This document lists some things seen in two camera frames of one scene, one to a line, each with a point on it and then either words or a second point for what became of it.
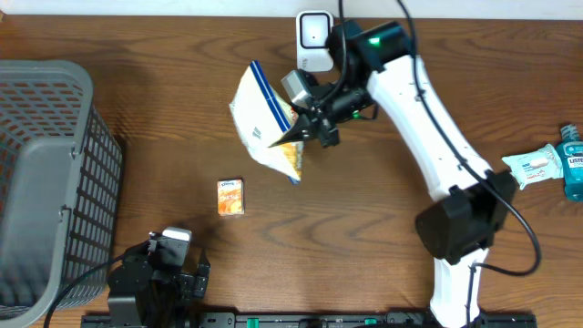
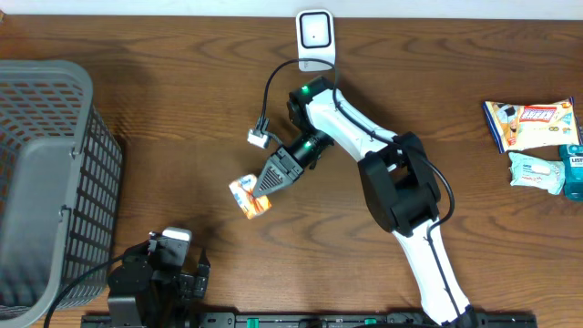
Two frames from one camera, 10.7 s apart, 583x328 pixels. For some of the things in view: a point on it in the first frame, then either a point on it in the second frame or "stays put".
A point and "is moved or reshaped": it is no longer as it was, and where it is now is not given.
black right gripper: x=316 y=121 → x=287 y=176
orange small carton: x=230 y=197 → x=242 y=189
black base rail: x=297 y=320 stays put
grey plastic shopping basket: x=61 y=178 stays put
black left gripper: x=186 y=286 stays put
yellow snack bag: x=263 y=115 → x=528 y=126
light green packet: x=536 y=166 is moved or reshaped
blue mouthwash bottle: x=570 y=150 stays put
